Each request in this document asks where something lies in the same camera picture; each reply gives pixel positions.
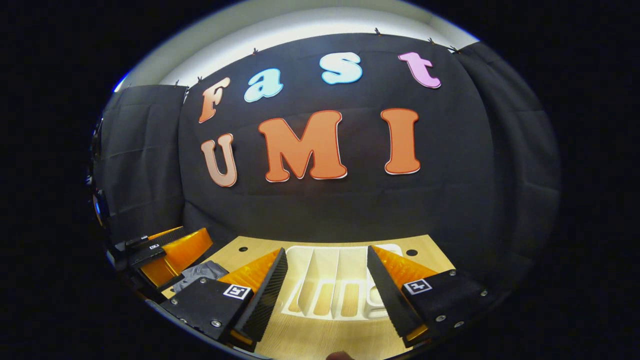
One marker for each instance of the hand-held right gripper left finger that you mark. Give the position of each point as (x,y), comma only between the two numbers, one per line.
(267,292)

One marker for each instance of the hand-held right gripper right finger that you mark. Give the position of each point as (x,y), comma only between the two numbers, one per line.
(387,292)

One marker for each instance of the grey schoolbag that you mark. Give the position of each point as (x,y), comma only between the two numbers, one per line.
(202,272)

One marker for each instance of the white bookshelf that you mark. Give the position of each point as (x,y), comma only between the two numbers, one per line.
(330,280)

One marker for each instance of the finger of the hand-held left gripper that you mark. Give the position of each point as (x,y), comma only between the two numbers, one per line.
(175,257)
(150,239)

